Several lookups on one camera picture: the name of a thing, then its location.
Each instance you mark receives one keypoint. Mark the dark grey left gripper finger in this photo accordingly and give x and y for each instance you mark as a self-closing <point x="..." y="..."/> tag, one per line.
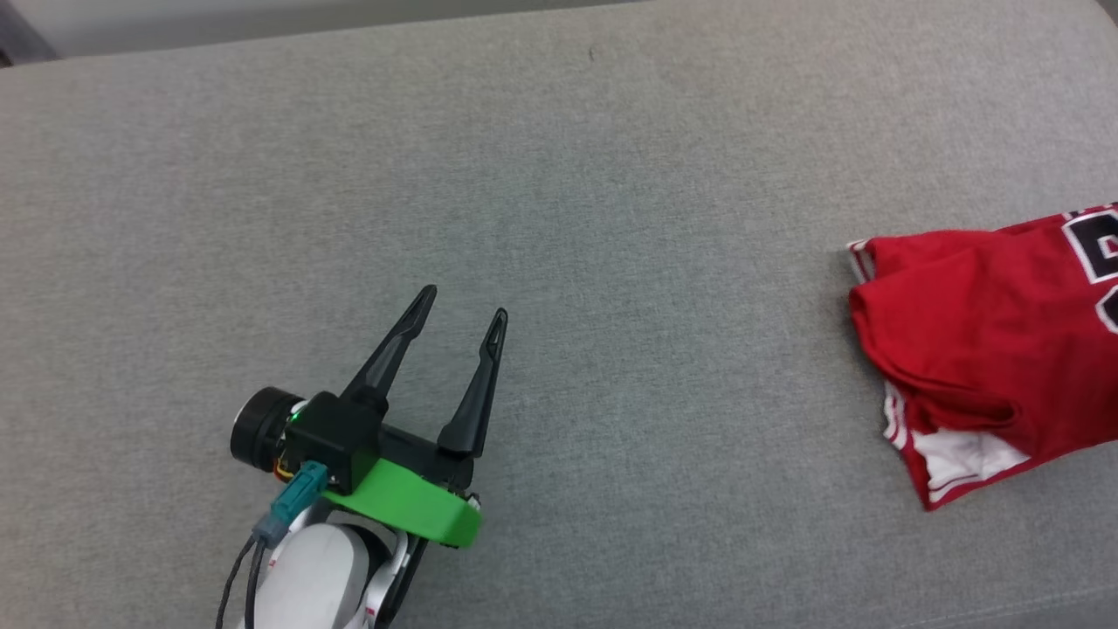
<point x="393" y="358"/>
<point x="480" y="393"/>

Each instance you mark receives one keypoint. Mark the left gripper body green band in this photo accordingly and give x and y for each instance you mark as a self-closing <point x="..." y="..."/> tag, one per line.
<point x="402" y="505"/>

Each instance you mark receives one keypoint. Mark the grey fabric sofa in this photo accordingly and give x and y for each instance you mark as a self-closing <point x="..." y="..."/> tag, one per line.
<point x="611" y="262"/>

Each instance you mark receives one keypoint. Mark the red and white jersey shirt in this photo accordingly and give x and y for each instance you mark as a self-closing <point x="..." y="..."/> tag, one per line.
<point x="961" y="332"/>

